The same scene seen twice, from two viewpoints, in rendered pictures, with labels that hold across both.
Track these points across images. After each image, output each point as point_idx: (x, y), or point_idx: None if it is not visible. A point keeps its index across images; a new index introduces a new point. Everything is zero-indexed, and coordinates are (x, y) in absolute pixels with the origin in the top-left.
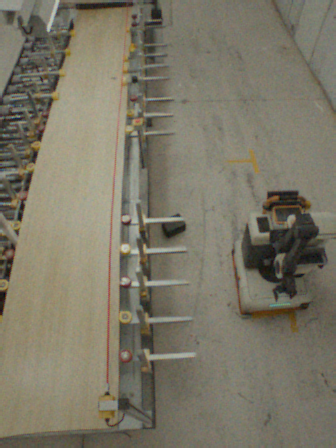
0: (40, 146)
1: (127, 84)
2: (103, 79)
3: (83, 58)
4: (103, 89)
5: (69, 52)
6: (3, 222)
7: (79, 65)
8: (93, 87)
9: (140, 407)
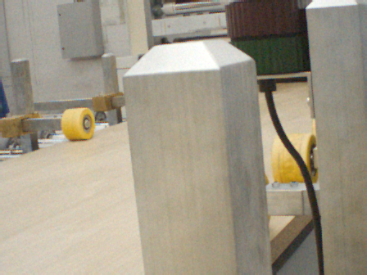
0: None
1: (273, 237)
2: (125, 204)
3: (124, 146)
4: (61, 244)
5: (76, 121)
6: None
7: (76, 160)
8: (16, 228)
9: None
